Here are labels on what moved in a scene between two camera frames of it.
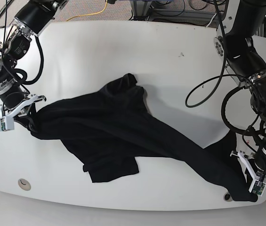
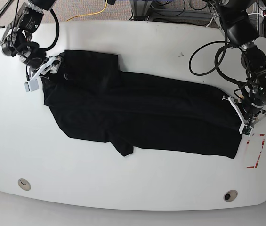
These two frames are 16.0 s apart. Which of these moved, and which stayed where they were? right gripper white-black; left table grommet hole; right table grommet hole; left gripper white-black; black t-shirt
Moved: left gripper white-black; right gripper white-black; black t-shirt
Stayed: left table grommet hole; right table grommet hole
